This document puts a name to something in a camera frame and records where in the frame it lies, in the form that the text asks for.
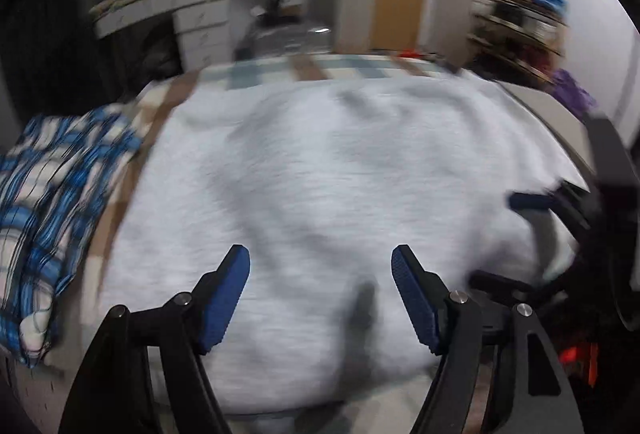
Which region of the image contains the light grey hoodie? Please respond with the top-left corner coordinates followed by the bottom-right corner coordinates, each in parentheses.
top-left (97, 76), bottom-right (591, 417)

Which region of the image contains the silver suitcase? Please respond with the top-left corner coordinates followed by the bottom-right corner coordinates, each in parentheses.
top-left (235, 21), bottom-right (336, 62)

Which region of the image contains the checked bed sheet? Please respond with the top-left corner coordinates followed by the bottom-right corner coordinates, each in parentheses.
top-left (75, 54), bottom-right (466, 434)

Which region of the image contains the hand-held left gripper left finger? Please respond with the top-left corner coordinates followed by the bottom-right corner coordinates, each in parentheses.
top-left (57, 244), bottom-right (251, 434)

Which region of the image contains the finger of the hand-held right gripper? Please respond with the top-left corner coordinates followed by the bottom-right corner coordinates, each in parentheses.
top-left (507, 181), bottom-right (601, 235)
top-left (470, 269), bottom-right (556, 309)

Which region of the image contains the shoe rack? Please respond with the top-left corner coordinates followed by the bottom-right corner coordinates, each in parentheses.
top-left (467, 0), bottom-right (568, 84)

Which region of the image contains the blue plaid shirt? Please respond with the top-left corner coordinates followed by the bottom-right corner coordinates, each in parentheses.
top-left (0, 104), bottom-right (146, 370)

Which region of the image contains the white cabinet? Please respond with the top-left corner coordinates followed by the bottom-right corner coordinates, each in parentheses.
top-left (312, 0), bottom-right (378, 54)

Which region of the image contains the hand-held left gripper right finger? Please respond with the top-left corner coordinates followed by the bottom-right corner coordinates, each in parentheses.
top-left (391, 244), bottom-right (586, 434)

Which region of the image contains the purple cloth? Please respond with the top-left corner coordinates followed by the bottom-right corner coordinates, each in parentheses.
top-left (550, 68), bottom-right (598, 119)

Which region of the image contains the white desk with drawers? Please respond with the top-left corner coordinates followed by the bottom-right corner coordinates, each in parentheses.
top-left (90, 0), bottom-right (233, 69)

